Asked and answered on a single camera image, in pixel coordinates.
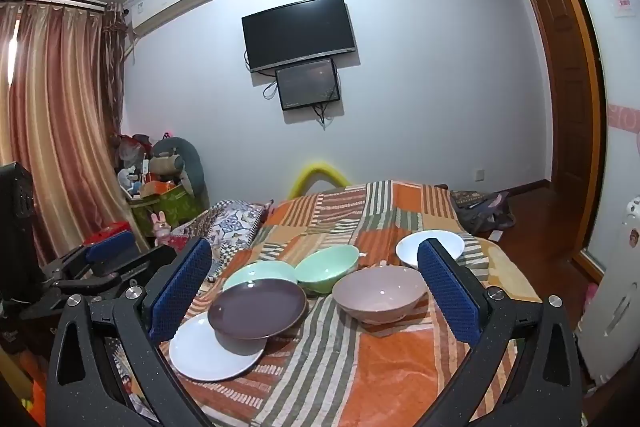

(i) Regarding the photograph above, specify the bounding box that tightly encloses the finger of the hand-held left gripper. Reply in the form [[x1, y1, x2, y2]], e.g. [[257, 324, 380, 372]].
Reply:
[[117, 246, 179, 284], [82, 231, 142, 265]]

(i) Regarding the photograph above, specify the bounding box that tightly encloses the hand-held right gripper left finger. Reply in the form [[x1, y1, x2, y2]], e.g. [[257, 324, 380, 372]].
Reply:
[[46, 237, 221, 427]]

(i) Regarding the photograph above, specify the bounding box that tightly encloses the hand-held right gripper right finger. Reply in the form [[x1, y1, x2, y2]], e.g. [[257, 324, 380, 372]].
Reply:
[[416, 238, 583, 427]]

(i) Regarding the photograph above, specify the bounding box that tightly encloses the white bowl with dark spots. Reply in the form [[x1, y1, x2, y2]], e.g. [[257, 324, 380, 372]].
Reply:
[[395, 230, 466, 270]]

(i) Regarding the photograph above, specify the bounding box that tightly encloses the pink bowl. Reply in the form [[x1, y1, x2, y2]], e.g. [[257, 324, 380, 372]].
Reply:
[[331, 266, 428, 325]]

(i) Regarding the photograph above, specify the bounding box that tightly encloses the white plate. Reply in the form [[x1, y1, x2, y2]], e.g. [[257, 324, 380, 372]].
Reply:
[[169, 311, 268, 382]]

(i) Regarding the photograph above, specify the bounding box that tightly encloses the dark purple plate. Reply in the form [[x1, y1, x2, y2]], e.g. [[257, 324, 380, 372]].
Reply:
[[207, 279, 307, 340]]

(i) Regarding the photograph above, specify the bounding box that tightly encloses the light green plate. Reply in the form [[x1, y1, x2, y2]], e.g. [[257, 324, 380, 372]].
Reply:
[[222, 260, 300, 293]]

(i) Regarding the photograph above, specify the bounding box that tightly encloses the light green bowl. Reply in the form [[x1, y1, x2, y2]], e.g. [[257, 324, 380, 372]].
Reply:
[[294, 244, 360, 295]]

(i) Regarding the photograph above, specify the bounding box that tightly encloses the red box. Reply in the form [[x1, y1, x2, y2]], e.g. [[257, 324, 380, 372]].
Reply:
[[82, 222, 128, 245]]

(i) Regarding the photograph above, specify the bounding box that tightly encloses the pink bunny toy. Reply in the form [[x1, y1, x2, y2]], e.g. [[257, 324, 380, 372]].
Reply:
[[150, 212, 173, 248]]

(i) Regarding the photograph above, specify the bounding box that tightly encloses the green cardboard box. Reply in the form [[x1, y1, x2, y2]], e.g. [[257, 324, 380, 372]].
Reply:
[[129, 184, 201, 235]]

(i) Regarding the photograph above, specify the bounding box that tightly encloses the patterned quilt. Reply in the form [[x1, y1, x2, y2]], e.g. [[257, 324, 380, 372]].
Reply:
[[170, 199, 273, 268]]

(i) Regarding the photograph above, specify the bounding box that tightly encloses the dark bag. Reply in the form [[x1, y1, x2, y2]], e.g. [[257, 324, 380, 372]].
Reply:
[[450, 189, 516, 235]]

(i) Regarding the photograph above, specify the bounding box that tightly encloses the striped orange blanket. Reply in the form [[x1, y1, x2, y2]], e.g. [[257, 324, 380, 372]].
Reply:
[[150, 179, 543, 427]]

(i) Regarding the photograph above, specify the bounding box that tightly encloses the striped brown curtain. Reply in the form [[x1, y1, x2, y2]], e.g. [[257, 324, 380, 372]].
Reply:
[[0, 0, 151, 268]]

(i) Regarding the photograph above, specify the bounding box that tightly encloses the white standing appliance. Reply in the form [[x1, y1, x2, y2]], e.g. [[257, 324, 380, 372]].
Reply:
[[575, 196, 640, 388]]

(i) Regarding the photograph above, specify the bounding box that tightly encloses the yellow foam tube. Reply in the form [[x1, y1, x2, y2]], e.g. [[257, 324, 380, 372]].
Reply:
[[287, 161, 348, 198]]

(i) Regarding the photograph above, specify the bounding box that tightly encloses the wooden door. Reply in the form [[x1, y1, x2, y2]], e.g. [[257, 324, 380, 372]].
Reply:
[[522, 0, 588, 188]]

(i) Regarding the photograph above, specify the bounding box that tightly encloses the white air conditioner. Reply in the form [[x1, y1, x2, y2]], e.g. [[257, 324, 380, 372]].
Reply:
[[131, 0, 217, 40]]

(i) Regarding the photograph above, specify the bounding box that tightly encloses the small black wall monitor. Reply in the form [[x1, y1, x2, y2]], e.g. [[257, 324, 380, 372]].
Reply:
[[274, 58, 341, 111]]

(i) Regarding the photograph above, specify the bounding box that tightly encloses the wooden door frame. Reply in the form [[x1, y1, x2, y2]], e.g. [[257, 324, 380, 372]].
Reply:
[[520, 0, 608, 283]]

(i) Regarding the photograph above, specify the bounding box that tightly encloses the black wall television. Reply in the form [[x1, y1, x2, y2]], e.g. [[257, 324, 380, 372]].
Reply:
[[241, 0, 357, 74]]

